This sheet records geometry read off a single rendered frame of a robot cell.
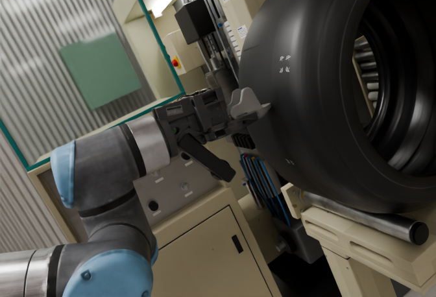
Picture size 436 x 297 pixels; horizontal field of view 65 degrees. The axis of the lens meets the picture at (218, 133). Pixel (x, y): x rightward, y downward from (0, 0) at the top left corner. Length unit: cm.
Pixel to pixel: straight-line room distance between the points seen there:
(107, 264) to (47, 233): 281
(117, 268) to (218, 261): 95
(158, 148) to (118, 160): 6
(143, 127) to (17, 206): 265
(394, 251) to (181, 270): 74
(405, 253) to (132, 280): 55
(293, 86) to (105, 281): 40
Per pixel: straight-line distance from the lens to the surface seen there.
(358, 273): 126
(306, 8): 62
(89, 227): 55
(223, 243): 132
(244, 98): 60
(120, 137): 53
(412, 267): 79
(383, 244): 83
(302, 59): 59
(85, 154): 52
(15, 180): 312
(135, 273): 41
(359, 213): 85
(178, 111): 56
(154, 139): 52
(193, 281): 133
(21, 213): 315
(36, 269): 44
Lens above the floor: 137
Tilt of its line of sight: 13 degrees down
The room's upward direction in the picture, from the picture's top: 25 degrees counter-clockwise
